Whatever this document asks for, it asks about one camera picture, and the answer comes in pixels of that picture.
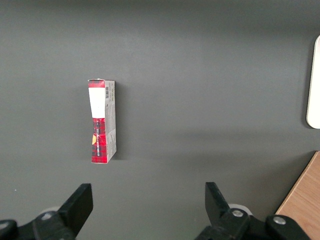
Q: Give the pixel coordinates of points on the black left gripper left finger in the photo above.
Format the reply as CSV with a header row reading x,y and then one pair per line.
x,y
75,212

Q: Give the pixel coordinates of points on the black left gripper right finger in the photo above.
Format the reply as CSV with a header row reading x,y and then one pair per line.
x,y
217,212

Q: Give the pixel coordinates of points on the cream rectangular tray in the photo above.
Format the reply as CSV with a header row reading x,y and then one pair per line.
x,y
315,82

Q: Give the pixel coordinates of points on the wooden drawer cabinet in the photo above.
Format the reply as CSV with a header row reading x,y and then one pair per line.
x,y
305,200

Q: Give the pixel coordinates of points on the red and grey carton box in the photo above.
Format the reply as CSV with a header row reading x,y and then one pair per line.
x,y
102,125

